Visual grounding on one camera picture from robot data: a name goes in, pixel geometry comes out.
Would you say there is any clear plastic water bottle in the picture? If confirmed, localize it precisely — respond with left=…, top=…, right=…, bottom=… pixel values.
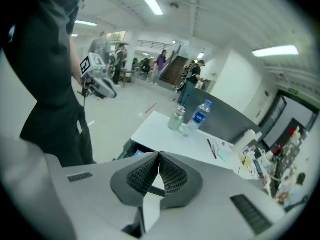
left=183, top=99, right=213, bottom=137

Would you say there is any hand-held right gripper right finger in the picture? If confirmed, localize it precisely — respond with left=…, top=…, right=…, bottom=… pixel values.
left=158, top=150, right=204, bottom=210

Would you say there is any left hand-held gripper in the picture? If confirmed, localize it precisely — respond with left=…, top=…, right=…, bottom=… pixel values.
left=79, top=52, right=118, bottom=100

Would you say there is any red floor tape strip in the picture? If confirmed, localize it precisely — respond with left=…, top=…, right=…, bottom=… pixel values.
left=144, top=102, right=158, bottom=114

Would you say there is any person's black clothing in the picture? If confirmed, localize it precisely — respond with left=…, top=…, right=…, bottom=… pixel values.
left=0, top=0, right=97, bottom=167

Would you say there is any black box tray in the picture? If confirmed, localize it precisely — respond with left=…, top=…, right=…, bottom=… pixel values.
left=117, top=138, right=156, bottom=161

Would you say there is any black pen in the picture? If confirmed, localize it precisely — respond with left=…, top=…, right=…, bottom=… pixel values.
left=206, top=138, right=218, bottom=160

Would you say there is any teal notepad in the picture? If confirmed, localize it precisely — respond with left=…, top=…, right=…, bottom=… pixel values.
left=216, top=147, right=232, bottom=162

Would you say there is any wooden staircase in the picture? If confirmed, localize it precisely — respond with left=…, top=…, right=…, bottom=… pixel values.
left=159, top=56, right=190, bottom=86

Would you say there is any grey-green metal flask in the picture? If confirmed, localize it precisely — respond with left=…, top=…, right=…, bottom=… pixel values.
left=167, top=105, right=186, bottom=132

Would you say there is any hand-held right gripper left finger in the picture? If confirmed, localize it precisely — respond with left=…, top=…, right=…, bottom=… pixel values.
left=109, top=150, right=161, bottom=208

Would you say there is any grey desk partition panel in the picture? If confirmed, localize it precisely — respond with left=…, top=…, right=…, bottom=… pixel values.
left=183, top=88, right=262, bottom=145

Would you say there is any white tumbler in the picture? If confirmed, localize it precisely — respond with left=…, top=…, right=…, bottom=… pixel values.
left=233, top=129, right=257, bottom=154

